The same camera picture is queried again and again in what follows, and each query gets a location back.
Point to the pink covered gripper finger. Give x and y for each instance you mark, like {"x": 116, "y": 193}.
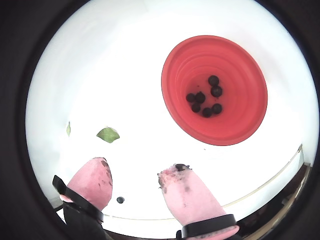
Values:
{"x": 92, "y": 185}

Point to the pink stained gripper finger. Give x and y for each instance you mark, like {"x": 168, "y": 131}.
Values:
{"x": 190, "y": 197}

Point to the red collapsible silicone cup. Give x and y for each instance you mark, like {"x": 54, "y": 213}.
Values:
{"x": 237, "y": 120}

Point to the large green leaf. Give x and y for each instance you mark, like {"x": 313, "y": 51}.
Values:
{"x": 108, "y": 135}

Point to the thin wooden strip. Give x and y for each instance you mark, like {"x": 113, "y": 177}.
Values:
{"x": 250, "y": 195}

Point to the narrow green leaf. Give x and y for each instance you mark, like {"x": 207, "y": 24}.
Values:
{"x": 68, "y": 129}

